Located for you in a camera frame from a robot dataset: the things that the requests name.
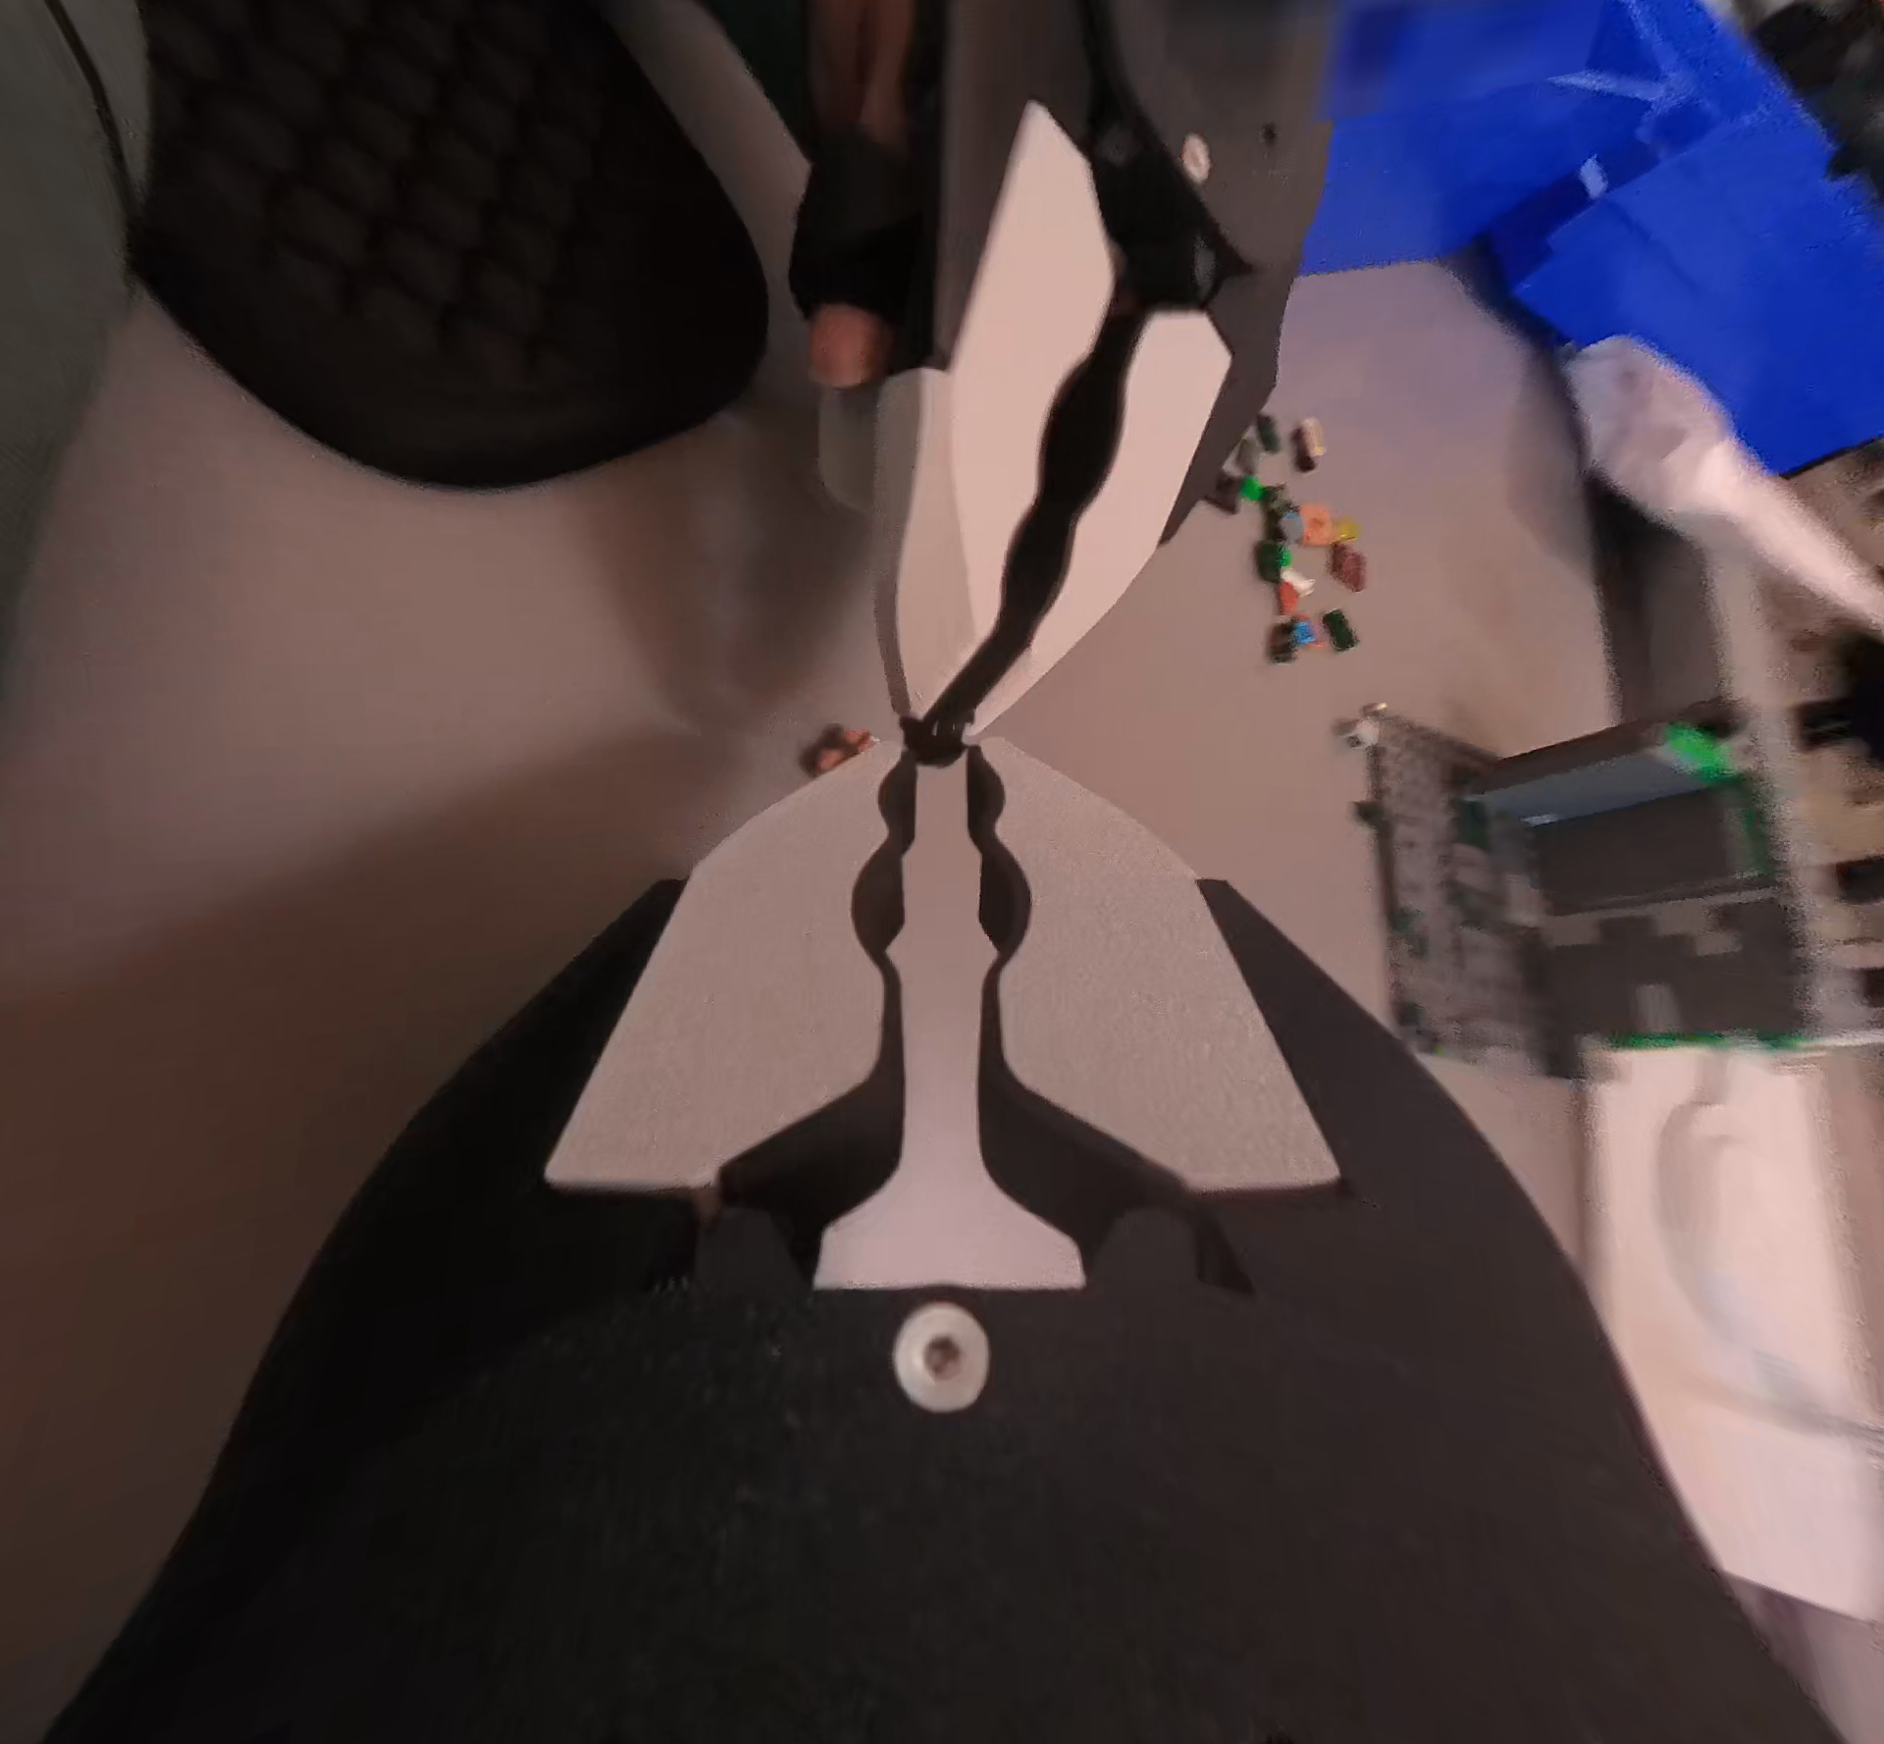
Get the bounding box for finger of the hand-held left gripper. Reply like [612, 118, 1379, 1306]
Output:
[953, 305, 1233, 745]
[879, 98, 1124, 731]

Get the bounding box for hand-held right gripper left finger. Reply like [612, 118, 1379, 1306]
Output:
[546, 741, 922, 1282]

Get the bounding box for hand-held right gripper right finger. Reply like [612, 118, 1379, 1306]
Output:
[964, 738, 1346, 1282]

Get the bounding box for grey desk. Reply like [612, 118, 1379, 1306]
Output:
[0, 257, 1884, 1744]

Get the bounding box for scattered small toy bricks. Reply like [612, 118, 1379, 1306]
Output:
[1210, 407, 1376, 665]

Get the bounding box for grey toy rock structure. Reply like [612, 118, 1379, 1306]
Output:
[1449, 622, 1884, 1072]

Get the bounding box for white printed paper bag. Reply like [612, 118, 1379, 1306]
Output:
[1565, 335, 1884, 646]

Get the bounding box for black mesh wrist rest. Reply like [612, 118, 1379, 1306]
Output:
[94, 0, 773, 495]

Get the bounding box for white flat pad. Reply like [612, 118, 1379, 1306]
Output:
[1588, 1051, 1884, 1617]

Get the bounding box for person's green hoodie torso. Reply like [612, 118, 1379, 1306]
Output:
[0, 0, 145, 684]

